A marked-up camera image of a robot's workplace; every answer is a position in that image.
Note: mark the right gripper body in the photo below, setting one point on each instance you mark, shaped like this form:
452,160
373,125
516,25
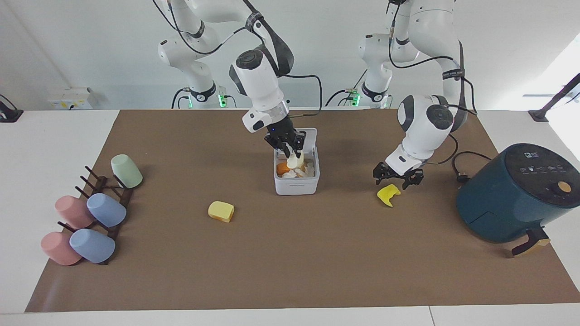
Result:
281,132

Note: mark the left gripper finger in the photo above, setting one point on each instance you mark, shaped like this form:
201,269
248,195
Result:
383,174
413,177

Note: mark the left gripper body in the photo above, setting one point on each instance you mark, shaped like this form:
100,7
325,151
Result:
398,174

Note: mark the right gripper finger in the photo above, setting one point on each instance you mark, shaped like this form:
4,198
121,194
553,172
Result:
299,144
280,149

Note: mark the cream trash piece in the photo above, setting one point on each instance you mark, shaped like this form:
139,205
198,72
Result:
294,162

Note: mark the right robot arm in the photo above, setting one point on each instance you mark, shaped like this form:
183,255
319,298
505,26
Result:
260,86

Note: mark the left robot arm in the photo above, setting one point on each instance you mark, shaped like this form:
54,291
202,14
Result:
423,127

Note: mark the orange trash piece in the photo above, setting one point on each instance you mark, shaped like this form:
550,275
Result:
282,169

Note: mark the yellow crumpled trash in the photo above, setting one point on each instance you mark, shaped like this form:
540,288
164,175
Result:
388,194

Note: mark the white trash bin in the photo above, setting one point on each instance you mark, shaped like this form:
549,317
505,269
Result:
297,183

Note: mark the white crumpled paper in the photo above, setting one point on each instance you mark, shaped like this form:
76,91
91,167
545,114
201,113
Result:
307,170

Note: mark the yellow sponge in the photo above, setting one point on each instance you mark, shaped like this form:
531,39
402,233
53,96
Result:
220,211

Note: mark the dark teal air fryer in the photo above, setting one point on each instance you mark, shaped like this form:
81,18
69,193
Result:
507,199

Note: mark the green cup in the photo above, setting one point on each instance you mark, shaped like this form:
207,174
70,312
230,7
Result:
127,171

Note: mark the black stand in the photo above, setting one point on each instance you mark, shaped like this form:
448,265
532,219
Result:
555,97
8,113

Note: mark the dark wooden cup rack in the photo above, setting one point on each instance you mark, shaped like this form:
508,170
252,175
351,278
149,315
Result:
118,199

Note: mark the blue cup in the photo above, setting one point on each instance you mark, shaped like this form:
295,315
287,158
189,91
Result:
93,246
106,210

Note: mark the pink cup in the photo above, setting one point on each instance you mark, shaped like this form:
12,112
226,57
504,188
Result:
72,212
59,248

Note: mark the white wall socket box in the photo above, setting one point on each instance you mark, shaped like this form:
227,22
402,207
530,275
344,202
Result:
72,98

